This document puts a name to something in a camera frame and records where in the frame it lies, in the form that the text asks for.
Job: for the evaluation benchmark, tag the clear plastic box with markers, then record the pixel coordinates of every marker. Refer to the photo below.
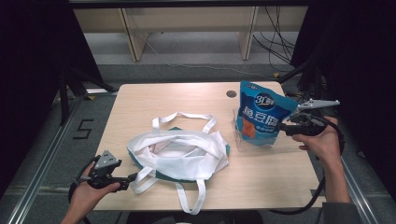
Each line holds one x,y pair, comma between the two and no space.
241,144

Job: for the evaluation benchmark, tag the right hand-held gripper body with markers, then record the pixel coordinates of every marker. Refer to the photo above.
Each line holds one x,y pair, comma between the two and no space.
311,104

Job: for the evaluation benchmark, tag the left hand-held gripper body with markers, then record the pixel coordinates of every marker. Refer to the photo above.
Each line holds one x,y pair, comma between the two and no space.
106,163

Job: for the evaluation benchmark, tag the person's left hand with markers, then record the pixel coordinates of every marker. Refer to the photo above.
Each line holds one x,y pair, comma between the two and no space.
85,196

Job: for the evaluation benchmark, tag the white tote bag coloured blobs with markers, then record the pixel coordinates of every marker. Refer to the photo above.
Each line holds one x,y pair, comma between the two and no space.
177,155

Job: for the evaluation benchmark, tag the person's right hand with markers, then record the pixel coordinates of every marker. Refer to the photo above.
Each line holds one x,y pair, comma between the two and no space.
323,143

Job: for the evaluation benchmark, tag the black metal stand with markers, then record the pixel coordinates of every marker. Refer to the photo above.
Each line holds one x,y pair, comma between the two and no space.
317,84
63,96

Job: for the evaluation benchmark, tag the blue snack pouch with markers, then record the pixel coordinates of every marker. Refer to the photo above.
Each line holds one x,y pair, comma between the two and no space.
263,115

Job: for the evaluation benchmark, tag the yellow tape piece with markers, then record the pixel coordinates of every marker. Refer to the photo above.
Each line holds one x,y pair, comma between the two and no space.
90,97
276,75

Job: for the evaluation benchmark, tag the beige wooden shelf unit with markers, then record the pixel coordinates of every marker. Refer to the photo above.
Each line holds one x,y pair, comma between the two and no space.
186,21

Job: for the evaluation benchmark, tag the dark curtain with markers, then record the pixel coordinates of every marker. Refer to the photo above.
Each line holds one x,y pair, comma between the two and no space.
367,62
31,77

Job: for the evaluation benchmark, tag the round dark table grommet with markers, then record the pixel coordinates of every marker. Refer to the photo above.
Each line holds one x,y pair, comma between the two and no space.
231,93

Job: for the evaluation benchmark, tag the person's dark clothing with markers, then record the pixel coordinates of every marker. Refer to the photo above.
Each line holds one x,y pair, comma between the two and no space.
218,218

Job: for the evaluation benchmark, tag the aluminium floor rail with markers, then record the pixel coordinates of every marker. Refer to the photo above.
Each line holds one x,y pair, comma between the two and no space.
40,174
355,193

